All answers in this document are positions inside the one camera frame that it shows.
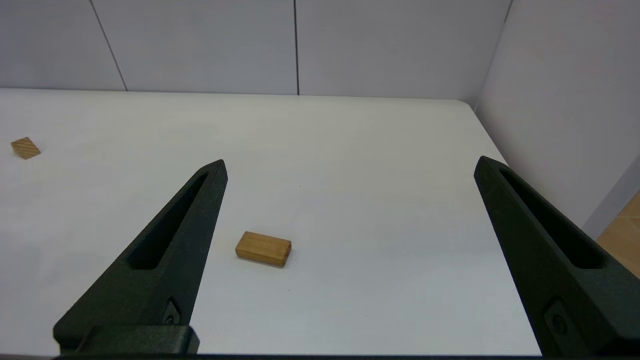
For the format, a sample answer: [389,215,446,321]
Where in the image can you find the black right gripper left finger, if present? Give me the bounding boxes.
[52,159,229,355]

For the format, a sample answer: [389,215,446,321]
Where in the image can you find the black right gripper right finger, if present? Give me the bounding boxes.
[473,155,640,357]

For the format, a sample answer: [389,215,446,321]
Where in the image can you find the rectangular wooden building block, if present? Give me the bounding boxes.
[235,230,292,268]

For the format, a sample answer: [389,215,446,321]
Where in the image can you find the triangular wooden building block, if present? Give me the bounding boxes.
[10,136,42,160]

